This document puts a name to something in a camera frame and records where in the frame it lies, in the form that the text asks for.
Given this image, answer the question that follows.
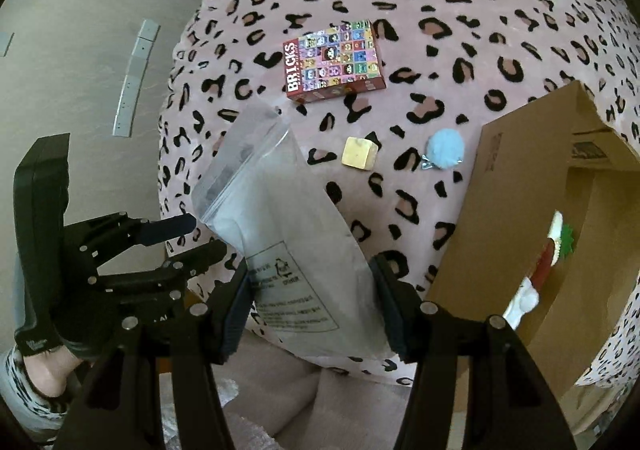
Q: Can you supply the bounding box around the white zip pouch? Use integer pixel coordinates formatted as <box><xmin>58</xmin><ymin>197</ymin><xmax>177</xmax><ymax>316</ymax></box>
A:
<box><xmin>192</xmin><ymin>103</ymin><xmax>390</xmax><ymax>359</ymax></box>

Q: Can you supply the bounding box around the white towel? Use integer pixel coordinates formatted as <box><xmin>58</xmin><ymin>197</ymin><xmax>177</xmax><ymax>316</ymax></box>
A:
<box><xmin>503</xmin><ymin>277</ymin><xmax>539</xmax><ymax>331</ymax></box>

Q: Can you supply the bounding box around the light blue pompom keychain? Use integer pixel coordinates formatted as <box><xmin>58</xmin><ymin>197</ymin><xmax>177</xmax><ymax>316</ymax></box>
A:
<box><xmin>421</xmin><ymin>129</ymin><xmax>465</xmax><ymax>170</ymax></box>

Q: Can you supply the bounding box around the yellow sponge cube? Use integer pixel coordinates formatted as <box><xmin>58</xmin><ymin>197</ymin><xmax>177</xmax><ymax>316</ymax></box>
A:
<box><xmin>341</xmin><ymin>137</ymin><xmax>378</xmax><ymax>171</ymax></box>

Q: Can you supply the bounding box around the red bricks toy box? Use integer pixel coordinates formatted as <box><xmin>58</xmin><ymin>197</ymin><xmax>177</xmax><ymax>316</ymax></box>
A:
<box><xmin>283</xmin><ymin>20</ymin><xmax>386</xmax><ymax>103</ymax></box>

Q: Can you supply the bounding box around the white plush toy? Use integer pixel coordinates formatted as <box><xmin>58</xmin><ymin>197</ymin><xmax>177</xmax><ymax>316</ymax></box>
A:
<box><xmin>547</xmin><ymin>210</ymin><xmax>575</xmax><ymax>267</ymax></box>

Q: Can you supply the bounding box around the person's left hand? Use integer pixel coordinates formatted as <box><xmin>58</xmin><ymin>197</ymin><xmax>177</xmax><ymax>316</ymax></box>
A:
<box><xmin>23</xmin><ymin>346</ymin><xmax>93</xmax><ymax>400</ymax></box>

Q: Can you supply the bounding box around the brown paper bag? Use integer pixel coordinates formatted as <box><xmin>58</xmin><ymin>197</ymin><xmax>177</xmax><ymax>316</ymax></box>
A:
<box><xmin>427</xmin><ymin>81</ymin><xmax>639</xmax><ymax>396</ymax></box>

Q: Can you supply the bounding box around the pink leopard print blanket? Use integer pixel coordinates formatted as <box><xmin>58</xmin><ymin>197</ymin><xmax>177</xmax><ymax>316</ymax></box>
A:
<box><xmin>157</xmin><ymin>0</ymin><xmax>640</xmax><ymax>388</ymax></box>

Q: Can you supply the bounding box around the grey wall cable duct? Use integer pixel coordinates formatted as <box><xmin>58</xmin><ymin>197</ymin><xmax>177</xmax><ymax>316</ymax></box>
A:
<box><xmin>112</xmin><ymin>18</ymin><xmax>160</xmax><ymax>138</ymax></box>

